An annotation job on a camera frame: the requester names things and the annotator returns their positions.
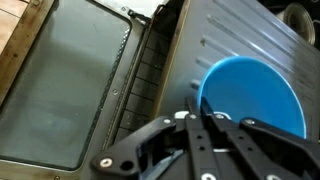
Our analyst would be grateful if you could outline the wooden base cabinet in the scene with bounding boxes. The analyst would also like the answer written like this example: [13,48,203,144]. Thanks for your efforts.
[0,0,56,106]

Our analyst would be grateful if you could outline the glass toaster oven door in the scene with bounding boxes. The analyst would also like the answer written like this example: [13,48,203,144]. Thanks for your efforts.
[0,0,153,174]

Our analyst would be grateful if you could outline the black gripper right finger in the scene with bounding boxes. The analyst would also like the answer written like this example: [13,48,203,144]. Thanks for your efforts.
[199,96,320,180]

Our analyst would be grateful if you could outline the silver toaster oven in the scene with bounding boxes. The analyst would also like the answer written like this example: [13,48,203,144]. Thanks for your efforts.
[113,0,320,144]

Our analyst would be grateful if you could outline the blue bowl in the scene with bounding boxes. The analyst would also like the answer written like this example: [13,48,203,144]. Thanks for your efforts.
[196,55,308,139]

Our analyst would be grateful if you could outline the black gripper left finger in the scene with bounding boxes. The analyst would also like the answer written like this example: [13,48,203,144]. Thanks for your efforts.
[89,97,218,180]

